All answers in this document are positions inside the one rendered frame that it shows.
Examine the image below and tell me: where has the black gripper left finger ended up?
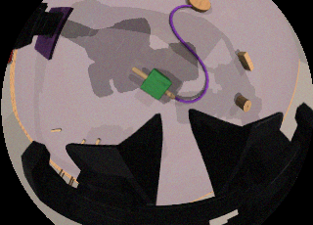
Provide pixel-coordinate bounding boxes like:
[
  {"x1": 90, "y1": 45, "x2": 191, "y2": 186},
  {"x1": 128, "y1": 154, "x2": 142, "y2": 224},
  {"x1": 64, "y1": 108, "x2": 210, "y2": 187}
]
[{"x1": 66, "y1": 112, "x2": 163, "y2": 205}]

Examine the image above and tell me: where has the purple string with wooden stick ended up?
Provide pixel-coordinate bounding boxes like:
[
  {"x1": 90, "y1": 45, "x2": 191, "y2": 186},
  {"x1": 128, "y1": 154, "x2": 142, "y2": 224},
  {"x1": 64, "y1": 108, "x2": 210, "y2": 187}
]
[{"x1": 132, "y1": 5, "x2": 208, "y2": 104}]

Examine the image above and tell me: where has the small wooden block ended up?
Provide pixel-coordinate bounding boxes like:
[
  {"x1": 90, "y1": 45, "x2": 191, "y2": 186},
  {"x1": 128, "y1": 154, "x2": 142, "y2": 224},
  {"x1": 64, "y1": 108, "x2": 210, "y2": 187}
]
[{"x1": 238, "y1": 52, "x2": 254, "y2": 71}]

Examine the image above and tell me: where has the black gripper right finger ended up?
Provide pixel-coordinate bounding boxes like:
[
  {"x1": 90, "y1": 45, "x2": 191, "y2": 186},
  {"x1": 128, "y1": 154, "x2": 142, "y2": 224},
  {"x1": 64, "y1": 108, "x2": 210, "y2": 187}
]
[{"x1": 188, "y1": 108, "x2": 283, "y2": 197}]

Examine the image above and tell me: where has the green block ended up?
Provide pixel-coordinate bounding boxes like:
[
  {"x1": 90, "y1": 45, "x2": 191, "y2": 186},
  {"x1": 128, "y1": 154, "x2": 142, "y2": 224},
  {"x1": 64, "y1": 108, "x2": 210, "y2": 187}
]
[{"x1": 140, "y1": 67, "x2": 172, "y2": 101}]

